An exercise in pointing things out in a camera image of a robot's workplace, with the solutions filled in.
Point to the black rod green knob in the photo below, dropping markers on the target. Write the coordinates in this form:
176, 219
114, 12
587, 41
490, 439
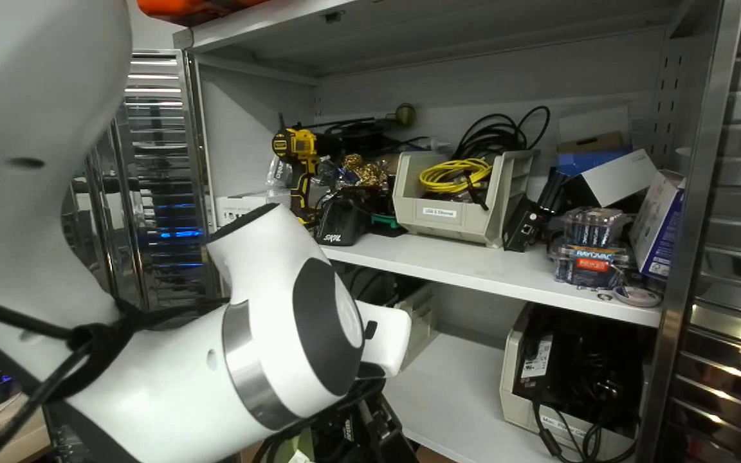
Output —
404, 111

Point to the white cardboard box flap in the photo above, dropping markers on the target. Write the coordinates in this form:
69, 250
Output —
624, 177

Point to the blue cardboard box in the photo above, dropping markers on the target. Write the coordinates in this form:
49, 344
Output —
585, 162

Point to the clear pack of batteries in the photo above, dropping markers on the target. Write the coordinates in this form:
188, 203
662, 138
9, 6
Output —
598, 227

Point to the black battery charger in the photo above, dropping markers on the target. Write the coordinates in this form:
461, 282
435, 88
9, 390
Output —
340, 222

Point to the white box social media icons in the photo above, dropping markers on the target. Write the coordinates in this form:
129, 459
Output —
232, 210

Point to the orange battery pack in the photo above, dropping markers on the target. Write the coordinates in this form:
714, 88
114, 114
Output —
592, 267

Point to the white blue printed box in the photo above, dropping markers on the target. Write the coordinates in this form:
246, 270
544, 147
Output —
656, 232

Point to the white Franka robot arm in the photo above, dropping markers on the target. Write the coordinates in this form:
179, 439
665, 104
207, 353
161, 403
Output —
174, 376

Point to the black power adapter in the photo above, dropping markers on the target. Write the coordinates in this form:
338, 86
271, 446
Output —
526, 227

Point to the gray storage bin white label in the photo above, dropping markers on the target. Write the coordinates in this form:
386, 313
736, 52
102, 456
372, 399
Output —
437, 216

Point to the crumpled silver plastic bag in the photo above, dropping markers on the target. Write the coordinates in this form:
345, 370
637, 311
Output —
279, 181

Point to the orange plastic case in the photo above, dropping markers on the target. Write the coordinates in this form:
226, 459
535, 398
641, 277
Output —
192, 8

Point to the chrome slatted metal rack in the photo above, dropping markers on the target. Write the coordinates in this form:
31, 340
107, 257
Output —
166, 171
732, 258

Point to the white shelf unit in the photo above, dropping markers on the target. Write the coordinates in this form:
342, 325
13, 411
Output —
475, 267

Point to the small green object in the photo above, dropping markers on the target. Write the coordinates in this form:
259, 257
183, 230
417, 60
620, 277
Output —
386, 225

